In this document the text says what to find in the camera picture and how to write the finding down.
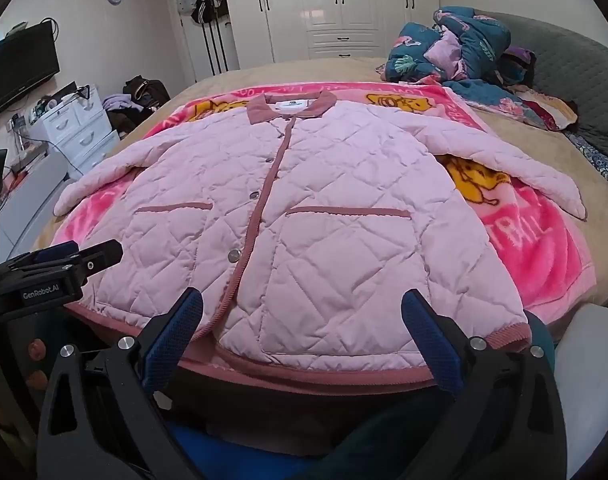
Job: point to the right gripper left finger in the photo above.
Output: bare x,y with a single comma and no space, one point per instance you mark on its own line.
100,419

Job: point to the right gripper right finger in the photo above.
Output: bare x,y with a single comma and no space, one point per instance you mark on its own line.
506,418

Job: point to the pink quilted jacket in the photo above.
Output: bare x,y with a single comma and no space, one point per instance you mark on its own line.
303,220

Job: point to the person's left hand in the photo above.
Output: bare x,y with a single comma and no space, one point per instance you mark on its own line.
37,380

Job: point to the white drawer chest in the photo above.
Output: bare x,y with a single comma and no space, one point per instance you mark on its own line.
79,129

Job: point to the pink cartoon blanket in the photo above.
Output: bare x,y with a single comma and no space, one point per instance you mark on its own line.
545,253

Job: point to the purple cloth pile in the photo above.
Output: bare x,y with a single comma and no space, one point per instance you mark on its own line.
119,101

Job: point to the black bag on floor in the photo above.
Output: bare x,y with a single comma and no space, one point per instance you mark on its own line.
148,93

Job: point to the black television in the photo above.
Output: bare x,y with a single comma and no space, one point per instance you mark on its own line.
28,58

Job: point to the blue patterned pillow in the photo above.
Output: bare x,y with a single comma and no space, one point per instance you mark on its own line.
598,160

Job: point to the white door with bags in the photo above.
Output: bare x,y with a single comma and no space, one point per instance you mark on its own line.
206,49

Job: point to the white wardrobe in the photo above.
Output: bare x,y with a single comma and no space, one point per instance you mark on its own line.
274,31

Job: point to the grey quilted headboard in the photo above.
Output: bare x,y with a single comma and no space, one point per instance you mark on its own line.
571,67

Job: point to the blue flamingo quilt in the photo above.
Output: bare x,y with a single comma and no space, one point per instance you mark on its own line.
472,54

